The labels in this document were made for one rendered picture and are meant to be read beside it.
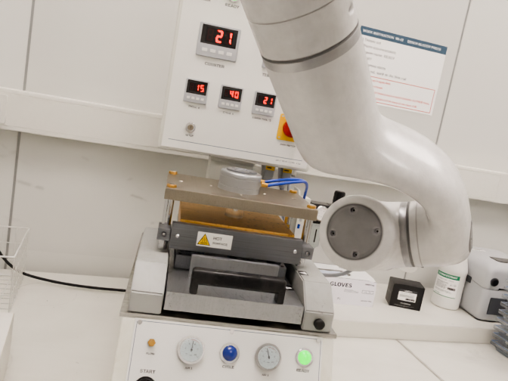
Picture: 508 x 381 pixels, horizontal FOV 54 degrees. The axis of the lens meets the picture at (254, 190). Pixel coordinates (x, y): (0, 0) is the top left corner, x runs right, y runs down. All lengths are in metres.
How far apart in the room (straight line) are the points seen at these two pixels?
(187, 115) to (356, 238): 0.59
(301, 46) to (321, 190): 1.12
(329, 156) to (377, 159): 0.05
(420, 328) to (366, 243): 0.90
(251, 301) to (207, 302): 0.07
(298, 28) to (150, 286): 0.50
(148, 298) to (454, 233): 0.46
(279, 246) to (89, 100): 0.71
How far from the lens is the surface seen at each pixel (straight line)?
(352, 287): 1.40
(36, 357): 1.05
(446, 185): 0.52
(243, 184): 0.91
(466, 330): 1.52
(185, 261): 0.89
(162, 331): 0.80
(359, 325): 1.33
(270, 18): 0.42
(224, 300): 0.80
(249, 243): 0.87
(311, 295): 0.85
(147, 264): 0.82
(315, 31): 0.42
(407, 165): 0.50
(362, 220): 0.55
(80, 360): 1.04
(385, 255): 0.55
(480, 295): 1.58
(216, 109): 1.06
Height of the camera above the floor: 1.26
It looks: 9 degrees down
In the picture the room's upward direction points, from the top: 10 degrees clockwise
